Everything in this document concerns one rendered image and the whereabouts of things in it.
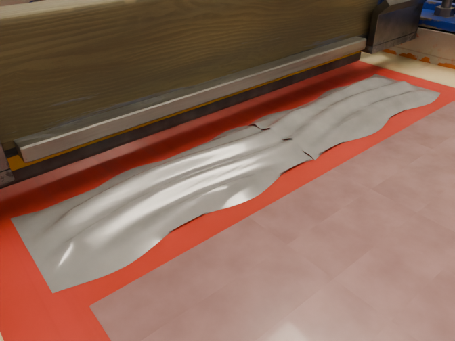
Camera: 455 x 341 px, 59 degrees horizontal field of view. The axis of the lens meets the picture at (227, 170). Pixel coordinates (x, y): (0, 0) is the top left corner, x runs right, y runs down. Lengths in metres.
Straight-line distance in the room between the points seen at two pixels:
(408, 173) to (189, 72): 0.16
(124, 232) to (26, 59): 0.11
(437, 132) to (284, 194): 0.15
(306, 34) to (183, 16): 0.13
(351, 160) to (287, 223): 0.08
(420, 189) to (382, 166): 0.03
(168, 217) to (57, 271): 0.06
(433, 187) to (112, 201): 0.20
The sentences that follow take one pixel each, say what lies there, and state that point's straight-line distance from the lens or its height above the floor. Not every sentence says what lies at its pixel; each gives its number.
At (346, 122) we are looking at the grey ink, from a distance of 0.32.
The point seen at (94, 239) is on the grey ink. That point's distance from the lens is 0.22.
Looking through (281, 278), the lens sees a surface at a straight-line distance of 0.20.
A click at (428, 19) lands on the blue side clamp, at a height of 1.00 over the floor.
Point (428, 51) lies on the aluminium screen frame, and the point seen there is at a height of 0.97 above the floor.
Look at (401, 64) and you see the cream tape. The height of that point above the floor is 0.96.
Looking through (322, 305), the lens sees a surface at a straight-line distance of 0.19.
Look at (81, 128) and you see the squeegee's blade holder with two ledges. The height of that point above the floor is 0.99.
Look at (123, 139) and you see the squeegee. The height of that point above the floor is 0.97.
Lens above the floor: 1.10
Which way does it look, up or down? 33 degrees down
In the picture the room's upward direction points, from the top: 1 degrees counter-clockwise
